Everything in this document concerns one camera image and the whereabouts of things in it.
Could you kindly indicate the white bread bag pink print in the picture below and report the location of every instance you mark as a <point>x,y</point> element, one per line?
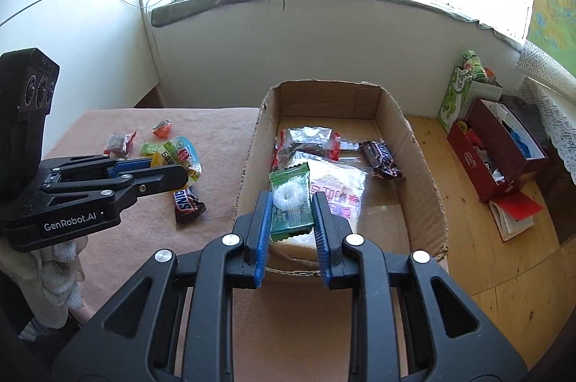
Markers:
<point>343,187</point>

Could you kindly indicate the orange red jelly cup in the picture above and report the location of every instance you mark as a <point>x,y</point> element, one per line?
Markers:
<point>163,129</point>

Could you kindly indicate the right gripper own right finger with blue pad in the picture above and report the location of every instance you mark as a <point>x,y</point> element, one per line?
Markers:
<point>410,321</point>

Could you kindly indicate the Snickers bar in box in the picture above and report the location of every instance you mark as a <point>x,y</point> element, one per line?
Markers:
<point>380,159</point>

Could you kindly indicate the brown snack clear red wrapper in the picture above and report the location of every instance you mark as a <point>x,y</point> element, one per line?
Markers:
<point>119,145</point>

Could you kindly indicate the yellow green jelly cup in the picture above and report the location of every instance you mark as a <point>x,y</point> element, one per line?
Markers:
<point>180,150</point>

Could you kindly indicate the dark green ring candy packet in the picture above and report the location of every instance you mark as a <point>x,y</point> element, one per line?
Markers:
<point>291,214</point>

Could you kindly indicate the yellow candy packet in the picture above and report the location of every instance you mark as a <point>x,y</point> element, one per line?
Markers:
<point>157,160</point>

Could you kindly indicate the green tissue box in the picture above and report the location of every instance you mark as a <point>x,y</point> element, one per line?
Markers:
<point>468,81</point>

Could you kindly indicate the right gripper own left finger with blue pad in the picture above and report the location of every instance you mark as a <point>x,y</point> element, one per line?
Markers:
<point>172,320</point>

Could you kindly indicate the red white booklet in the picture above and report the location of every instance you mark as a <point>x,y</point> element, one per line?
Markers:
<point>513,213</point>

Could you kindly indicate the silver red snack bag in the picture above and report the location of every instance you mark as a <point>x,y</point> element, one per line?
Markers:
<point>318,141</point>

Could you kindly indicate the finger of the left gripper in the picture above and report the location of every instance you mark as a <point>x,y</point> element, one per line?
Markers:
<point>153,181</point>
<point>128,166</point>

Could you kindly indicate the cardboard box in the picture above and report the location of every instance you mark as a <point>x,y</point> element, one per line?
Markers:
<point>399,216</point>

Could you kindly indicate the pink blanket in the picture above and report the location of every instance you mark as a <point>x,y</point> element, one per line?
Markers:
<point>287,330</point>

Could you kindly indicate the snickers bar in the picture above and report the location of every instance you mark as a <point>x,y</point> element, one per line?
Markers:
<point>380,159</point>
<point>188,207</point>

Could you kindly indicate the light green candy packet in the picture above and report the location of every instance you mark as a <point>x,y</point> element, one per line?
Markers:
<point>151,150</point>

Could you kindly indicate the lace curtain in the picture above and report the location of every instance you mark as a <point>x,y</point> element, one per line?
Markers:
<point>549,86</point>

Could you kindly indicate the white gloved left hand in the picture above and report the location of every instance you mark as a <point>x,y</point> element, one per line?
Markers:
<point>48,279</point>

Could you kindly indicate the red shoe box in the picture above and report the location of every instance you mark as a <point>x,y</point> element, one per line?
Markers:
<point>496,150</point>

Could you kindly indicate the wall map poster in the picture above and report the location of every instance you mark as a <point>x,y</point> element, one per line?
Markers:
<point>552,28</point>

